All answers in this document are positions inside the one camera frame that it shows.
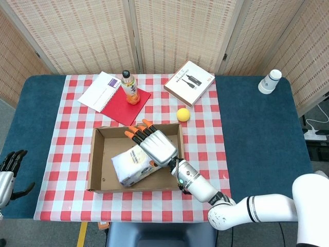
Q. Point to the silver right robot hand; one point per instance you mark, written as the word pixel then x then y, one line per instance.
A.
pixel 159 146

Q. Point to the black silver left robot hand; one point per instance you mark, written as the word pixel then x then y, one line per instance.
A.
pixel 6 182

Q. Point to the white packaged item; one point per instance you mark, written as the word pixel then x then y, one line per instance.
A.
pixel 131 164

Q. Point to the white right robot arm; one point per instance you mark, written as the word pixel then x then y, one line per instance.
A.
pixel 200 182

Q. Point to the open brown cardboard box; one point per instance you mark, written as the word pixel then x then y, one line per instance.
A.
pixel 102 154

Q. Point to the flat white product box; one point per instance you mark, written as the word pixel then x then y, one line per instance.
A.
pixel 190 82

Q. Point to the small wooden crate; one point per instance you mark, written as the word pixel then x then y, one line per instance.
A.
pixel 103 226

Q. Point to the yellow ball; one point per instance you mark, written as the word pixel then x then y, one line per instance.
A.
pixel 183 114

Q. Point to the red white checkered tablecloth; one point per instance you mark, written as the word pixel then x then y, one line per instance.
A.
pixel 205 144

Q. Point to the red cover spiral notebook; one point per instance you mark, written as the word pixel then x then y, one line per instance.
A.
pixel 123 108

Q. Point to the orange drink bottle black cap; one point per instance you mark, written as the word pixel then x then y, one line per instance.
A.
pixel 129 90

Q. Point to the dark grey robot torso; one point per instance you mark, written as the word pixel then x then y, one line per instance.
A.
pixel 159 235

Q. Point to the teal table cover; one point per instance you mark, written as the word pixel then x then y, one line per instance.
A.
pixel 257 128

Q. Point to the stack of white paper cups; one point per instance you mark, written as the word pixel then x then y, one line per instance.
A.
pixel 268 82

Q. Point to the woven folding screen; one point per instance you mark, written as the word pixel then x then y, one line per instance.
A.
pixel 90 33

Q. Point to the white power strip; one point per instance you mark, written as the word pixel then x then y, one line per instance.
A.
pixel 314 135

